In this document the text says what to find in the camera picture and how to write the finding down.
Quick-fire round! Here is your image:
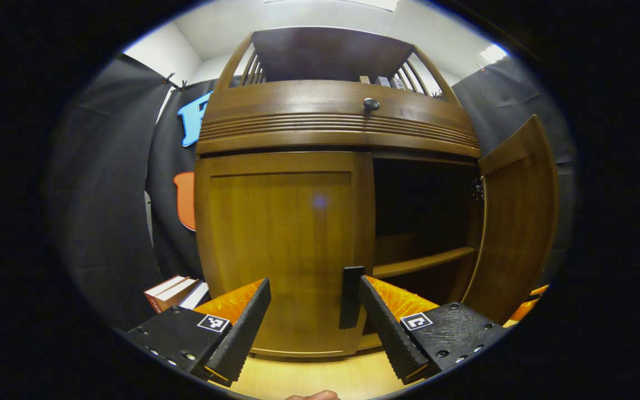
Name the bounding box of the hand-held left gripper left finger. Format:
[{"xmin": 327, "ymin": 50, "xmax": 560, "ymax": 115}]
[{"xmin": 124, "ymin": 278, "xmax": 272, "ymax": 387}]

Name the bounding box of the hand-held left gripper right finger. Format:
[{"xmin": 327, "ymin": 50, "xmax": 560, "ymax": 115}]
[{"xmin": 359, "ymin": 275, "xmax": 513, "ymax": 386}]

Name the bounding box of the wooden shoe cabinet door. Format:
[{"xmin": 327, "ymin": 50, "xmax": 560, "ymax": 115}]
[
  {"xmin": 195, "ymin": 151, "xmax": 376, "ymax": 358},
  {"xmin": 462, "ymin": 115, "xmax": 559, "ymax": 324}
]

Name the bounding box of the wooden double-door shoe cabinet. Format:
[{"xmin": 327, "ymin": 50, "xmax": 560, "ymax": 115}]
[{"xmin": 193, "ymin": 27, "xmax": 484, "ymax": 359}]

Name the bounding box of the wooden inner cabinet shelf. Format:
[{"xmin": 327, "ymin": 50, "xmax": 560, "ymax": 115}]
[{"xmin": 373, "ymin": 247, "xmax": 476, "ymax": 279}]

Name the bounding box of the wooden cabinet drawer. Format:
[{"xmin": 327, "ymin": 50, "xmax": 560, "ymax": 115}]
[{"xmin": 197, "ymin": 79, "xmax": 482, "ymax": 159}]

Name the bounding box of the thin white-edged book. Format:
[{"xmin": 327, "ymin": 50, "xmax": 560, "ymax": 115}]
[{"xmin": 178, "ymin": 282, "xmax": 210, "ymax": 310}]

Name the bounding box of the small ceiling light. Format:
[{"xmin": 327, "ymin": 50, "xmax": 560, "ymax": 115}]
[{"xmin": 478, "ymin": 44, "xmax": 508, "ymax": 65}]

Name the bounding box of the black door handle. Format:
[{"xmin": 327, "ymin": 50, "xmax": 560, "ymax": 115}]
[{"xmin": 339, "ymin": 266, "xmax": 366, "ymax": 329}]

